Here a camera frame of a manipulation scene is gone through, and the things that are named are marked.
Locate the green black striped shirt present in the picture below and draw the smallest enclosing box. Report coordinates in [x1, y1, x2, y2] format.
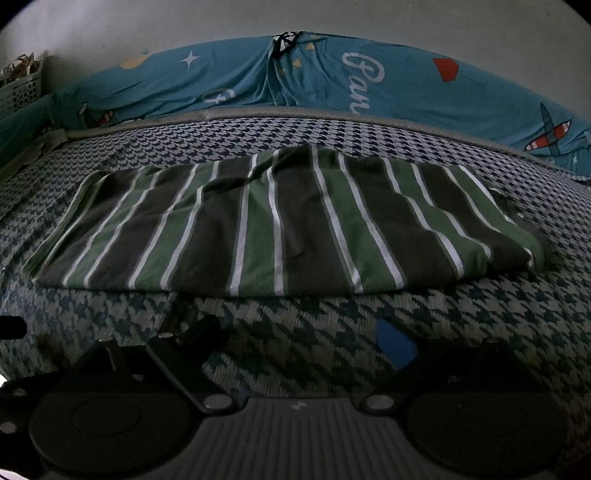
[23, 144, 546, 297]

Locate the white perforated plastic basket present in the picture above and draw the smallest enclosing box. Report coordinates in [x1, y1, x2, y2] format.
[0, 53, 44, 118]

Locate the houndstooth bed sheet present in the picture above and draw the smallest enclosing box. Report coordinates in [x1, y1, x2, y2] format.
[1, 117, 590, 436]

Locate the blue printed quilt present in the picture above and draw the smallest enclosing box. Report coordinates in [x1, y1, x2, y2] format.
[55, 31, 590, 176]

